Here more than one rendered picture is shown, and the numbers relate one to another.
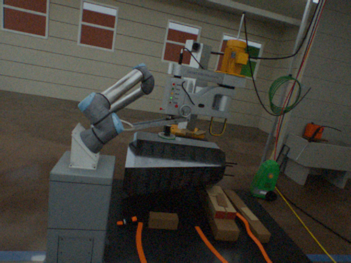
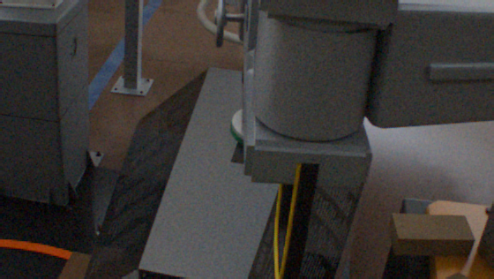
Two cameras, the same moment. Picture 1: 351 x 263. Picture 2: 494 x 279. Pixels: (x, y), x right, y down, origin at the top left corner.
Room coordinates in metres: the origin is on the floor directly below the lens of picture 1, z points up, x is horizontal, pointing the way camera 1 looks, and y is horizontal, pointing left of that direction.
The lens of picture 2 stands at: (3.20, -1.53, 1.80)
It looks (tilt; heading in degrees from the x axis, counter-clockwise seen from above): 31 degrees down; 108
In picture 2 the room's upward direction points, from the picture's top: 5 degrees clockwise
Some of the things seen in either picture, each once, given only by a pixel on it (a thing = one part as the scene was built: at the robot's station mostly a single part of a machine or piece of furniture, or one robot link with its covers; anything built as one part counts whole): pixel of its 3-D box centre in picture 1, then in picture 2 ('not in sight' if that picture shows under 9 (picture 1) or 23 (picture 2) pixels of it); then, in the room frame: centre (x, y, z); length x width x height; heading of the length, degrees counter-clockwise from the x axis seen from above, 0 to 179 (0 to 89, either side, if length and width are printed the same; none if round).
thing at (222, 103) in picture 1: (222, 102); (314, 60); (2.99, -0.51, 1.34); 0.19 x 0.19 x 0.20
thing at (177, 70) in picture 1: (205, 76); not in sight; (2.88, -0.22, 1.62); 0.96 x 0.25 x 0.17; 110
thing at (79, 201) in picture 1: (82, 212); (33, 94); (1.57, 0.60, 0.43); 0.50 x 0.50 x 0.85; 13
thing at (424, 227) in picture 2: (186, 132); (430, 234); (3.26, -0.14, 0.81); 0.20 x 0.10 x 0.05; 21
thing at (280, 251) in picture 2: (218, 124); (292, 207); (2.99, -0.51, 1.05); 0.23 x 0.03 x 0.32; 110
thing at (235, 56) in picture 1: (233, 58); not in sight; (2.97, -0.52, 1.90); 0.31 x 0.28 x 0.40; 20
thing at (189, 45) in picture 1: (192, 46); not in sight; (3.50, 0.01, 2.00); 0.20 x 0.18 x 0.15; 13
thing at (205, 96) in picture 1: (203, 103); (292, 22); (2.88, -0.26, 1.30); 0.74 x 0.23 x 0.49; 110
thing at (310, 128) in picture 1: (316, 131); not in sight; (4.67, -2.77, 1.00); 0.50 x 0.22 x 0.33; 103
